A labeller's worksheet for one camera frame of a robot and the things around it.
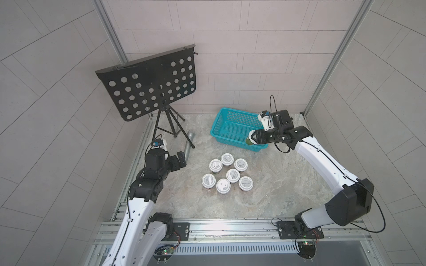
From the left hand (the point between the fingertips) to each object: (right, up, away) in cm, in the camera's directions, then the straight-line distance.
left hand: (178, 153), depth 75 cm
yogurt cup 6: (+14, -14, +4) cm, 20 cm away
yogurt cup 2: (+17, -9, +11) cm, 22 cm away
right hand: (+36, +8, +5) cm, 38 cm away
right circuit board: (+55, -39, -7) cm, 68 cm away
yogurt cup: (+23, -5, +12) cm, 26 cm away
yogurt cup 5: (+26, -13, +10) cm, 30 cm away
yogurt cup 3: (+30, -8, +10) cm, 33 cm away
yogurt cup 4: (+33, +5, +3) cm, 34 cm away
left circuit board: (-3, -38, -11) cm, 39 cm away
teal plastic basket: (+27, +12, +33) cm, 44 cm away
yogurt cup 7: (+32, -15, +4) cm, 35 cm away
